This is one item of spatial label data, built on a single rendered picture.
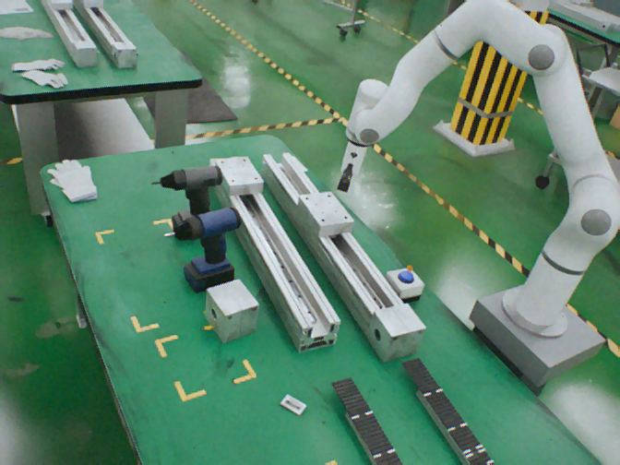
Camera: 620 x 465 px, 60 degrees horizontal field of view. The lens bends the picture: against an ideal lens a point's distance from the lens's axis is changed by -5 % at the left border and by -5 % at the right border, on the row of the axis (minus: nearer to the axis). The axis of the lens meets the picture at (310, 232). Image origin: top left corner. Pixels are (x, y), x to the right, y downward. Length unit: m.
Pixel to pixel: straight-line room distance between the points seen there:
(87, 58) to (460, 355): 2.15
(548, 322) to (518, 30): 0.76
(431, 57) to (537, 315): 0.72
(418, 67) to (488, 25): 0.19
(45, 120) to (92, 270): 1.31
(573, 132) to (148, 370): 1.10
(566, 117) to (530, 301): 0.50
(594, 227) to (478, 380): 0.47
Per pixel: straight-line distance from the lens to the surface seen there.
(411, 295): 1.58
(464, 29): 1.35
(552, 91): 1.39
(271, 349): 1.39
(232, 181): 1.73
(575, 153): 1.40
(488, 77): 4.40
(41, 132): 2.80
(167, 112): 2.90
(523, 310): 1.58
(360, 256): 1.58
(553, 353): 1.54
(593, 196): 1.37
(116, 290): 1.52
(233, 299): 1.36
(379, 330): 1.40
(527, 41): 1.28
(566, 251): 1.47
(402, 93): 1.38
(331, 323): 1.36
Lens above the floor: 1.81
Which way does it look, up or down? 36 degrees down
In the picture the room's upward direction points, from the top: 11 degrees clockwise
